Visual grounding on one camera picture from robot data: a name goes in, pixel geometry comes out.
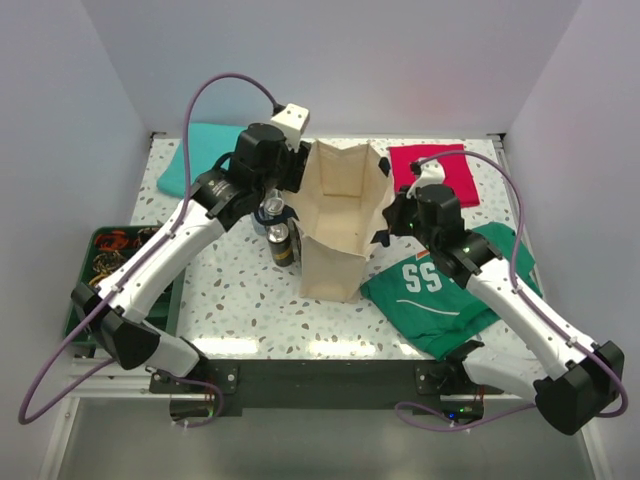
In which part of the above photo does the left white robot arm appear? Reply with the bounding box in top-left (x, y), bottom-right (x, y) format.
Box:
top-left (72, 120), bottom-right (310, 392)

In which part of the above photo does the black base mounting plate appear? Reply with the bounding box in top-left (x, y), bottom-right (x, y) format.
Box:
top-left (149, 359), bottom-right (499, 420)

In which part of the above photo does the orange rubber band pile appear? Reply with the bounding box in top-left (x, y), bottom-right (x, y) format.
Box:
top-left (94, 229), bottom-right (133, 252)

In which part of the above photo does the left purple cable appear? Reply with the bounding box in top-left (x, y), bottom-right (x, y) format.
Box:
top-left (17, 72), bottom-right (281, 429)

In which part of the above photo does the red folded cloth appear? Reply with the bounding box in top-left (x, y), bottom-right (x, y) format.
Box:
top-left (389, 144), bottom-right (480, 208)

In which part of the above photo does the teal folded towel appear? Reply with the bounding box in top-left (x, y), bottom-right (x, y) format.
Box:
top-left (156, 123), bottom-right (245, 198)

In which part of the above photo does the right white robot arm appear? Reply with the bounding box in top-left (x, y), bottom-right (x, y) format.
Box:
top-left (383, 184), bottom-right (629, 435)

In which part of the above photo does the green jersey shirt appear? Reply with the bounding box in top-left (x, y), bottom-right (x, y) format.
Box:
top-left (360, 221), bottom-right (544, 362)

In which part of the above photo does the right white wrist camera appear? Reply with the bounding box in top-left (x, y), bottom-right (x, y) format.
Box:
top-left (406, 160), bottom-right (446, 198)

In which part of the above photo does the tan rubber band pile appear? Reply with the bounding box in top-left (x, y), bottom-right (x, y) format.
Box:
top-left (92, 251), bottom-right (126, 274)

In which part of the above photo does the beige canvas bag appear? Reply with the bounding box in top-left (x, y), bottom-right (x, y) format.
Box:
top-left (284, 141), bottom-right (395, 302)

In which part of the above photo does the brown rubber band pile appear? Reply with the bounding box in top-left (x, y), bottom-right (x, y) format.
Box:
top-left (136, 227), bottom-right (159, 245)

